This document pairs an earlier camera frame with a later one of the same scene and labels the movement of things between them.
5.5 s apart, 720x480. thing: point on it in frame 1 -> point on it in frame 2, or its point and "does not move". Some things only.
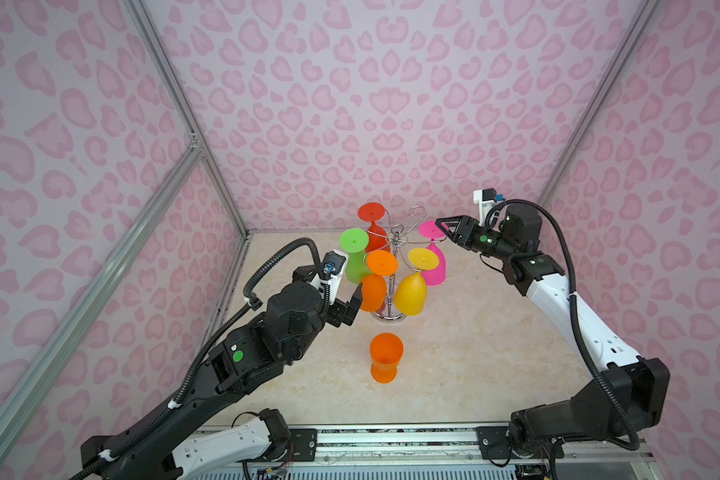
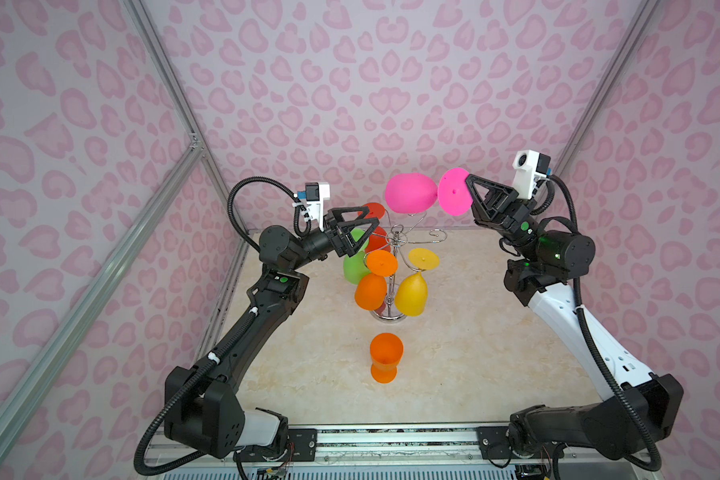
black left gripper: (342, 309) -> (337, 241)
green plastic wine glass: (355, 241) does not move
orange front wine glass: (374, 287) does not move
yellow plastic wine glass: (410, 291) does not move
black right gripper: (468, 229) -> (505, 213)
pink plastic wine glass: (432, 230) -> (412, 193)
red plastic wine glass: (377, 239) does not move
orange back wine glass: (386, 350) does not move
